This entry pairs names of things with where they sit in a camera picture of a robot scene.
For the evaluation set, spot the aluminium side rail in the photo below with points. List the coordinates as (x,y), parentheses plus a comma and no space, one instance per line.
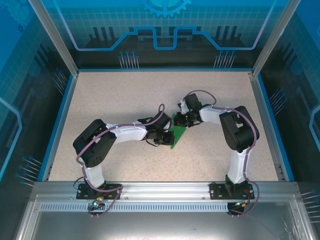
(266,125)

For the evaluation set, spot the yellow connector with green light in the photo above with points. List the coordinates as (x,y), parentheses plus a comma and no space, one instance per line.
(240,204)
(97,202)

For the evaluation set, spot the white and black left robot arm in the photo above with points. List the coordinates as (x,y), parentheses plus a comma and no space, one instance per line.
(127,133)

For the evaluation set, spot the aluminium mounting rail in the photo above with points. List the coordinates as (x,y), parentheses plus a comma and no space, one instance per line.
(165,190)

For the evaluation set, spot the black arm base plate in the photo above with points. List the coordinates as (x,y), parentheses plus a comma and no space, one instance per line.
(217,191)
(112,191)

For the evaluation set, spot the green cloth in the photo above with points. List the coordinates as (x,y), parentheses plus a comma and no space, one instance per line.
(179,133)

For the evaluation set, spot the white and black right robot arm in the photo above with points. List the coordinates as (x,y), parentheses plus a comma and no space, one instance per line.
(237,130)

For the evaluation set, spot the aluminium frame post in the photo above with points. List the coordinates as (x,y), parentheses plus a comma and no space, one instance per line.
(273,37)
(53,37)

